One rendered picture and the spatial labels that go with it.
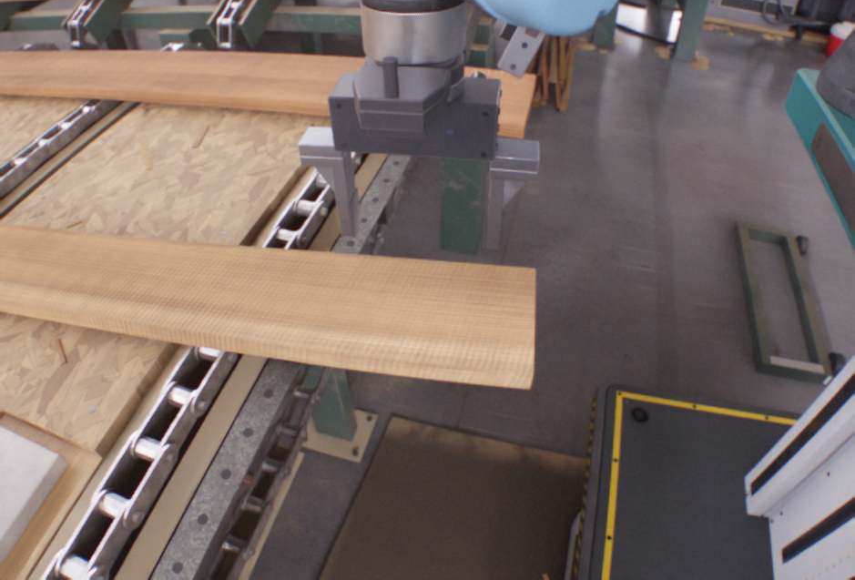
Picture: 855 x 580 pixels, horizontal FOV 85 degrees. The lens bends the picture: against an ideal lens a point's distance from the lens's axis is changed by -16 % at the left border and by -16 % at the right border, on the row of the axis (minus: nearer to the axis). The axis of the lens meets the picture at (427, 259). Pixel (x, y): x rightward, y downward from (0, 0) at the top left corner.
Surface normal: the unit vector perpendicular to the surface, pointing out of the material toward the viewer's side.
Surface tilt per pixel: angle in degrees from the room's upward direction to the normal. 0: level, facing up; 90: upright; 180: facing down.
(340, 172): 90
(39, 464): 0
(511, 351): 0
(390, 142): 90
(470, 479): 0
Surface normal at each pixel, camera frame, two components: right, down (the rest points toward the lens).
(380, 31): -0.60, 0.56
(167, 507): -0.01, -0.73
